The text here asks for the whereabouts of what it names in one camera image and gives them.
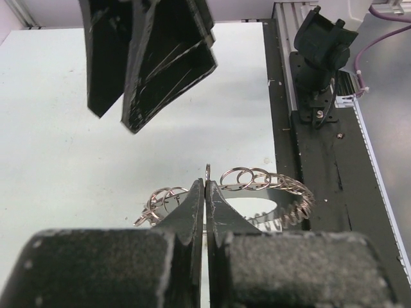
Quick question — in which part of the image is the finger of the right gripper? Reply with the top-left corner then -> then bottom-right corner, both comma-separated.
121,1 -> 217,133
79,1 -> 151,117

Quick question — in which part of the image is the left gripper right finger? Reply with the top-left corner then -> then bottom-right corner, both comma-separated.
205,181 -> 402,307

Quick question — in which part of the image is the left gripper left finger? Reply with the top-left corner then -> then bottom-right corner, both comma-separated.
1,179 -> 204,307

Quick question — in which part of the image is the metal keyring holder disc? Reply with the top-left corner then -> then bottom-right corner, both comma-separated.
133,167 -> 315,232

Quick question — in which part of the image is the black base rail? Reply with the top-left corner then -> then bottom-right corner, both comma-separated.
263,19 -> 407,265

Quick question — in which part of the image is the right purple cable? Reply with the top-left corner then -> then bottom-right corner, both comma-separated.
354,3 -> 411,96

